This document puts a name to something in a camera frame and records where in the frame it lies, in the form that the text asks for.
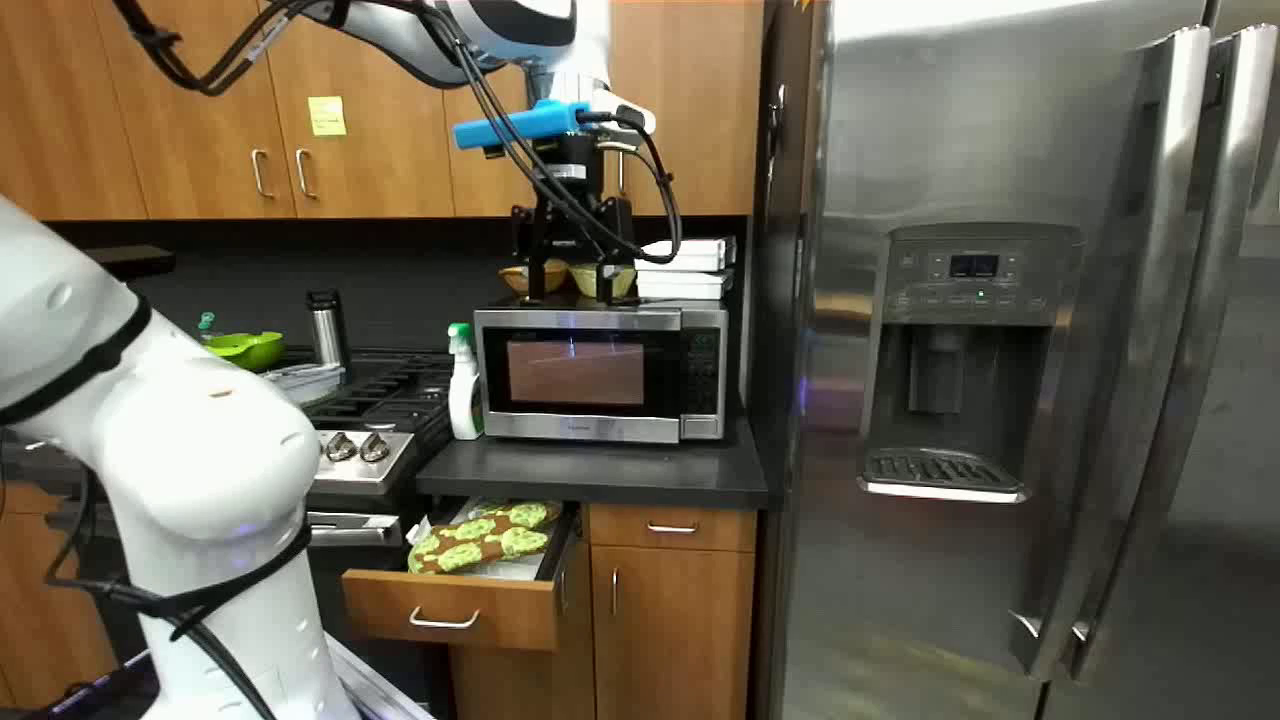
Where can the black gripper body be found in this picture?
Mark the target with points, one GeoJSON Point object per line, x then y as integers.
{"type": "Point", "coordinates": [573, 217]}

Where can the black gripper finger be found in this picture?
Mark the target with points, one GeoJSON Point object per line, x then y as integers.
{"type": "Point", "coordinates": [528, 260]}
{"type": "Point", "coordinates": [617, 274]}

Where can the white green spray bottle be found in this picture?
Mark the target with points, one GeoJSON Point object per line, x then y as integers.
{"type": "Point", "coordinates": [462, 380]}

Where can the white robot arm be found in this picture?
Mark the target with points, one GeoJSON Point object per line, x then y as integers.
{"type": "Point", "coordinates": [206, 464]}

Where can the yellow woven basket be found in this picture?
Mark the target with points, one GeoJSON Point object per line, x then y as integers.
{"type": "Point", "coordinates": [584, 279]}

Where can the white stacked boxes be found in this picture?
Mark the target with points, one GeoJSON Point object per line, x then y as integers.
{"type": "Point", "coordinates": [688, 268]}

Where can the stainless steel microwave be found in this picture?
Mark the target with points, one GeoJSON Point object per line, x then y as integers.
{"type": "Point", "coordinates": [605, 373]}

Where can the silver black canister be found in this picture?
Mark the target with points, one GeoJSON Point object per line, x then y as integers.
{"type": "Point", "coordinates": [328, 327]}

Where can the black gas stove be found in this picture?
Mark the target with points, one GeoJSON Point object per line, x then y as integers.
{"type": "Point", "coordinates": [378, 427]}

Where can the yellow sticky note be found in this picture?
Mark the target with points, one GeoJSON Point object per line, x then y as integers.
{"type": "Point", "coordinates": [324, 114]}

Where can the green bowl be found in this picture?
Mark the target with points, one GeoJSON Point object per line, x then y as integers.
{"type": "Point", "coordinates": [245, 349]}

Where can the green patterned oven mitt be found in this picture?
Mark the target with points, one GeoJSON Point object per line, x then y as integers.
{"type": "Point", "coordinates": [482, 539]}

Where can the lower wooden cabinet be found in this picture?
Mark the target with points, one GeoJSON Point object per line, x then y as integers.
{"type": "Point", "coordinates": [675, 611]}

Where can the open wooden drawer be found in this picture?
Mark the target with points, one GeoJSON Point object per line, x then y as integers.
{"type": "Point", "coordinates": [509, 606]}

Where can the stainless steel refrigerator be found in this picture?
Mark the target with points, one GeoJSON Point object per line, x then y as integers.
{"type": "Point", "coordinates": [1016, 360]}

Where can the upper wooden cabinets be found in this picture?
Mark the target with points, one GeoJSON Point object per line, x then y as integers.
{"type": "Point", "coordinates": [90, 130]}

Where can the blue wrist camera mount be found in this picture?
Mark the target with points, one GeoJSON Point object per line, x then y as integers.
{"type": "Point", "coordinates": [541, 122]}

